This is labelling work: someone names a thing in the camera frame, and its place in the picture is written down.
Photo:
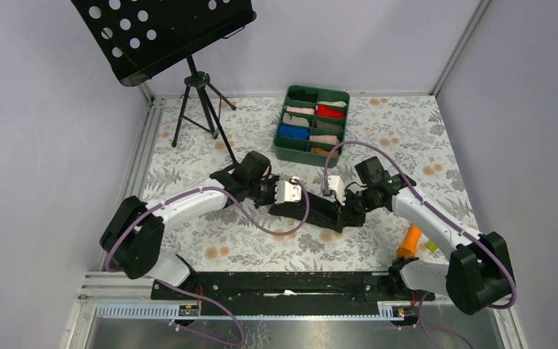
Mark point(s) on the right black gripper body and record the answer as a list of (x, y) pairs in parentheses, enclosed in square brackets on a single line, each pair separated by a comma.
[(362, 199)]

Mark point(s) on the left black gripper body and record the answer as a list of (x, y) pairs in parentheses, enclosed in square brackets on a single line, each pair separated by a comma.
[(262, 191)]

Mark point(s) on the black striped underwear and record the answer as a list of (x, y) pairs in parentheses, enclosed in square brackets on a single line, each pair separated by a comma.
[(322, 213)]

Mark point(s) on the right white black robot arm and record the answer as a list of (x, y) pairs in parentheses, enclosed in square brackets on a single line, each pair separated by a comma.
[(478, 273)]

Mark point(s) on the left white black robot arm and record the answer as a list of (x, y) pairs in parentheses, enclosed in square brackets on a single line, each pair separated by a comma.
[(133, 238)]

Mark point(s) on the orange carrot toy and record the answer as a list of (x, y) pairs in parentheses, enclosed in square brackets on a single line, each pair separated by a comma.
[(408, 247)]

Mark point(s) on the light pink rolled cloth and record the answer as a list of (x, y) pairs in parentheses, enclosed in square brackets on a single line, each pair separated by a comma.
[(326, 139)]

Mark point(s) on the orange rolled cloth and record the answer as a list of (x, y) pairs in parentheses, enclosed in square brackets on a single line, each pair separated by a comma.
[(323, 152)]

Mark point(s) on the green toy brick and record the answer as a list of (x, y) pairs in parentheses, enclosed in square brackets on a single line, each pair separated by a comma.
[(431, 246)]

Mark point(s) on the beige rolled cloth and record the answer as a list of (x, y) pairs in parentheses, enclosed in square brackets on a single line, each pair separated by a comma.
[(297, 121)]

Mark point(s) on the floral patterned table mat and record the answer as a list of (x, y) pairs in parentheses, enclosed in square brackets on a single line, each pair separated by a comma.
[(405, 133)]

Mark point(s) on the grey rolled cloth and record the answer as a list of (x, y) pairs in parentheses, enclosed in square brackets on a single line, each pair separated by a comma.
[(320, 124)]

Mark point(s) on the green divided organizer tray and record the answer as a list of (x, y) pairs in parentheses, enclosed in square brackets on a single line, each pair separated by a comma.
[(312, 120)]

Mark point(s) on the white rolled cloth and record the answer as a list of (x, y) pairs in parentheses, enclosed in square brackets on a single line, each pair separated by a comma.
[(338, 104)]

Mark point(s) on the black rolled cloth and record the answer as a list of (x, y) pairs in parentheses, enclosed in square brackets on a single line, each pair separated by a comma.
[(303, 95)]

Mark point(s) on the red rolled cloth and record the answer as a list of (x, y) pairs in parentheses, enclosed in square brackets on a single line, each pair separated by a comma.
[(328, 112)]

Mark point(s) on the black perforated music stand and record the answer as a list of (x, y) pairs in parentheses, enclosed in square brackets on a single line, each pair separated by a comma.
[(141, 39)]

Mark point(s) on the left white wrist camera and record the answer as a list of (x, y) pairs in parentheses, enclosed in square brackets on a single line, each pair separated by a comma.
[(287, 192)]

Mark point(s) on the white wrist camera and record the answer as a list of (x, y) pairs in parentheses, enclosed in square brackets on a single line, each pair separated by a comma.
[(335, 187), (287, 192)]

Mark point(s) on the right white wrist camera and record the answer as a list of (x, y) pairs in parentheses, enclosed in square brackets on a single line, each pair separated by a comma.
[(335, 187)]

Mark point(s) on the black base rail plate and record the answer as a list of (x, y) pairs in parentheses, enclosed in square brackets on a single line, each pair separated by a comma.
[(326, 294)]

